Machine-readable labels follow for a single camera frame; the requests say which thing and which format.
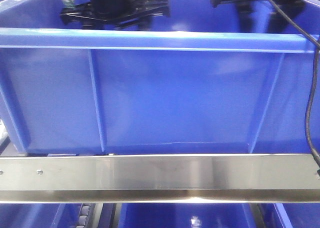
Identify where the black cable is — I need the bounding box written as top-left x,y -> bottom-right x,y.
257,0 -> 320,180

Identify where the lower blue plastic bin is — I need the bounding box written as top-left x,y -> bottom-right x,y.
117,203 -> 294,228
0,203 -> 81,228

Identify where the steel front rack beam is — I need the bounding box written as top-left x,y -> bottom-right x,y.
0,153 -> 320,204

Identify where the large blue plastic box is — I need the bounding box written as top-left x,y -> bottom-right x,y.
0,0 -> 315,154

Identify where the white roller track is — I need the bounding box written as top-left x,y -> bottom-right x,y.
75,203 -> 95,228

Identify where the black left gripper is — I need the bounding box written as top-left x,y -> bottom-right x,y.
59,0 -> 170,30

